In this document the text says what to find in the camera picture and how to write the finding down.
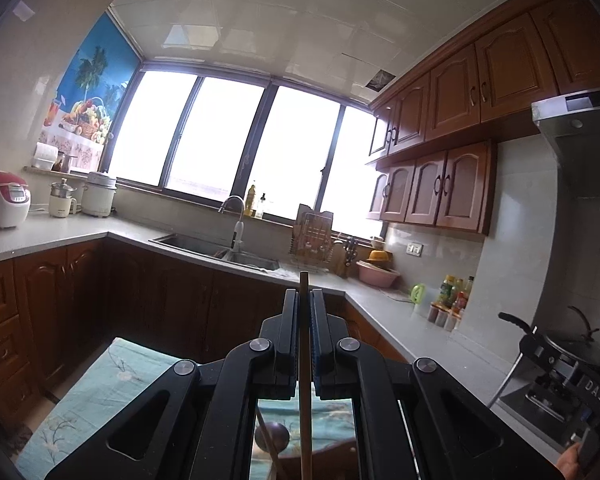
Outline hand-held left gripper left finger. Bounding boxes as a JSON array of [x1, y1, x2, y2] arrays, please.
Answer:
[[45, 287, 301, 480]]

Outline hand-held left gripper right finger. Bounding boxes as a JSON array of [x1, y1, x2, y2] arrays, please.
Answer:
[[307, 287, 563, 480]]

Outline wooden utensil holder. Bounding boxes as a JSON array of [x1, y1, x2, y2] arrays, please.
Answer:
[[254, 422, 357, 480]]

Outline person's right hand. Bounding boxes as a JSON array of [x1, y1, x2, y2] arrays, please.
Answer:
[[559, 442, 588, 480]]

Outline black wok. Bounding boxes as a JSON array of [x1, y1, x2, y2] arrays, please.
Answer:
[[498, 305, 600, 378]]

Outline steel gas stove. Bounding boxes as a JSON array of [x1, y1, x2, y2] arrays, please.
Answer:
[[490, 355, 581, 423]]

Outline wooden knife block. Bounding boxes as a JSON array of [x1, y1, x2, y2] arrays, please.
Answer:
[[332, 234, 359, 278]]

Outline pink plastic basin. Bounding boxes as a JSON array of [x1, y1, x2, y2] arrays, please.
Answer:
[[356, 259, 401, 288]]

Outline wooden cutting board rack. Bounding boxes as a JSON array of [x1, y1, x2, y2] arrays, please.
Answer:
[[289, 203, 335, 273]]

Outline chrome kitchen faucet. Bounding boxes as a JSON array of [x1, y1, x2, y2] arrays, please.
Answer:
[[218, 195, 247, 253]]

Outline spice jar set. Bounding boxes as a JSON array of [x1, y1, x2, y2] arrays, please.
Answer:
[[427, 302, 465, 332]]

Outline steel kitchen sink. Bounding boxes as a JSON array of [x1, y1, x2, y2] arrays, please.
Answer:
[[148, 232, 281, 273]]

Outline red label sauce bottle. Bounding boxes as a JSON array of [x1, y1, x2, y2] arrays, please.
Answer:
[[455, 276, 476, 312]]

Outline wooden base cabinets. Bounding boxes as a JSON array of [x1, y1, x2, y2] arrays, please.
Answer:
[[0, 217, 531, 431]]

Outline teal floral tablecloth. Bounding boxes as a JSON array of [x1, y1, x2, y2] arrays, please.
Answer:
[[15, 337, 356, 480]]

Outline dark framed kitchen window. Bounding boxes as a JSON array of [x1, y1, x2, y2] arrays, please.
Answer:
[[102, 62, 398, 241]]

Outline white round rice cooker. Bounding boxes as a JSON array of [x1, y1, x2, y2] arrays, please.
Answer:
[[82, 171, 118, 218]]

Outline steel range hood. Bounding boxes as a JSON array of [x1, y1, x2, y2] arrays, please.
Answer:
[[531, 85, 600, 311]]

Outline small white electric pot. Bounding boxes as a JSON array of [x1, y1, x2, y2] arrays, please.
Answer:
[[49, 178, 78, 218]]

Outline ceiling vent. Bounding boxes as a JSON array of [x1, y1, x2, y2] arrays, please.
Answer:
[[367, 70, 397, 92]]

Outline red and white rice cooker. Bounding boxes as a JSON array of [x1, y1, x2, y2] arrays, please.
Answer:
[[0, 170, 32, 229]]

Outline short wooden wall cabinets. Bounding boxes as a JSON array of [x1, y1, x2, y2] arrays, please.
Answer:
[[365, 140, 498, 236]]

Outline tall wooden wall cabinets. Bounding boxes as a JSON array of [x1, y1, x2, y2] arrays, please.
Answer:
[[369, 0, 600, 158]]

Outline tropical fruit wall poster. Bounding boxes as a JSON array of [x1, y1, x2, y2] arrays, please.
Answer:
[[39, 10, 143, 146]]

